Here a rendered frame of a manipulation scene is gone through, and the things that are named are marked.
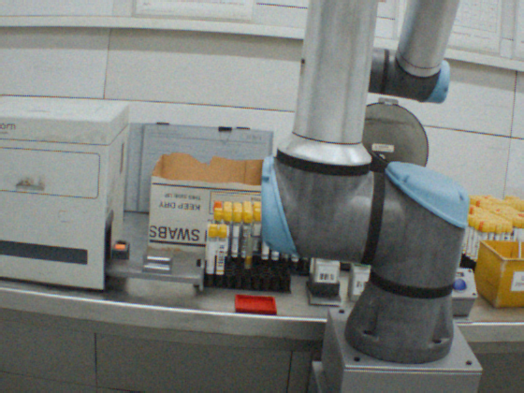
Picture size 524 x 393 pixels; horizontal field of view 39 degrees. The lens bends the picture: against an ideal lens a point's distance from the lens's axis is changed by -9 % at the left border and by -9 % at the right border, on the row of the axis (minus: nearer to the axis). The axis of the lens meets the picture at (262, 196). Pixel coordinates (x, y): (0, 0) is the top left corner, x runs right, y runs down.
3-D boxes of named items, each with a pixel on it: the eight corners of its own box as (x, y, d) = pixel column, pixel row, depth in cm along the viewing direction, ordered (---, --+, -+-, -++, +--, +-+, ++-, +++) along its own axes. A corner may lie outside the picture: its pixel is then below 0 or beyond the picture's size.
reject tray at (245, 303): (235, 312, 132) (236, 307, 132) (235, 298, 139) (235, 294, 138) (276, 314, 132) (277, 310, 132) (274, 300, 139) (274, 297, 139)
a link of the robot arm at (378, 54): (386, 49, 118) (382, 47, 128) (313, 36, 118) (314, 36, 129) (381, 98, 119) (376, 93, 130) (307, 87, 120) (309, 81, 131)
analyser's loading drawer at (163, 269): (85, 278, 134) (85, 249, 133) (91, 267, 140) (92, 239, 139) (202, 290, 135) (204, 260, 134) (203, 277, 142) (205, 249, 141)
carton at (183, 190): (145, 248, 162) (149, 175, 159) (156, 214, 190) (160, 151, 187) (267, 258, 164) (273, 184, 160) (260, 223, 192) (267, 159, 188)
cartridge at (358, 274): (350, 300, 142) (355, 265, 141) (346, 292, 147) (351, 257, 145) (371, 301, 142) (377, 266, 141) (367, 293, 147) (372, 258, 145)
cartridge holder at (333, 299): (310, 304, 139) (312, 285, 138) (304, 287, 147) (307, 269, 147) (340, 306, 139) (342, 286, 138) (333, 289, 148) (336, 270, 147)
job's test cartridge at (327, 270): (313, 293, 140) (317, 259, 139) (311, 284, 145) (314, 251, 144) (336, 294, 141) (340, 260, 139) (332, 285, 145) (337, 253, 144)
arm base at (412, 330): (453, 369, 96) (472, 299, 94) (340, 356, 98) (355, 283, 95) (447, 325, 111) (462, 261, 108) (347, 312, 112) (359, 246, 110)
